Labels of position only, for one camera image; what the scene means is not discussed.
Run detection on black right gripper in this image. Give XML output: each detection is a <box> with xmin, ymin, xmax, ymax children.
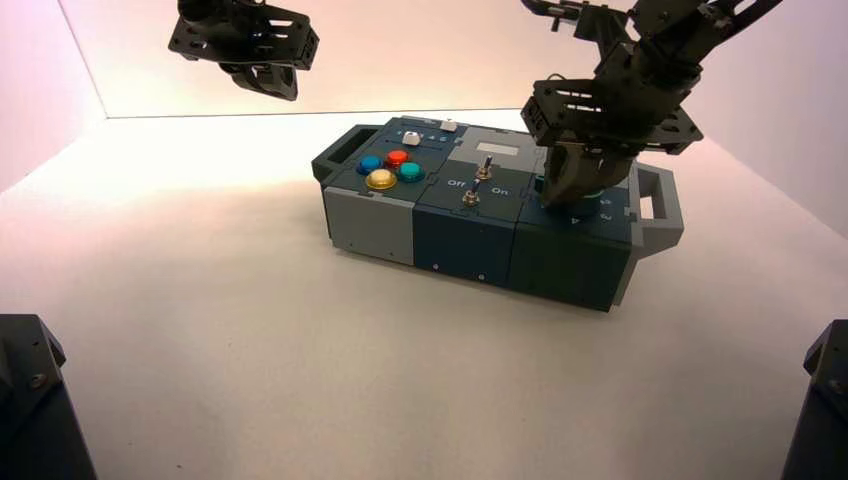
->
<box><xmin>521</xmin><ymin>46</ymin><xmax>705</xmax><ymax>207</ymax></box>

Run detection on teal and grey task box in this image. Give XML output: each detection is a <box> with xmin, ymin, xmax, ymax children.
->
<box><xmin>311</xmin><ymin>116</ymin><xmax>685</xmax><ymax>313</ymax></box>

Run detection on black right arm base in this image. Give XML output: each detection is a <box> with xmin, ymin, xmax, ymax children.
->
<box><xmin>781</xmin><ymin>319</ymin><xmax>848</xmax><ymax>480</ymax></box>

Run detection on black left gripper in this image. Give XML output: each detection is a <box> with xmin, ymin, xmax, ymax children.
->
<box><xmin>168</xmin><ymin>0</ymin><xmax>320</xmax><ymax>103</ymax></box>

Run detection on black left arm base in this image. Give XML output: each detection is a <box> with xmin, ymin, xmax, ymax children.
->
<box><xmin>0</xmin><ymin>313</ymin><xmax>99</xmax><ymax>480</ymax></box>

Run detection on yellow round push button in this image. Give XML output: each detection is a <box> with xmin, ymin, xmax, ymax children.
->
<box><xmin>365</xmin><ymin>168</ymin><xmax>399</xmax><ymax>192</ymax></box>

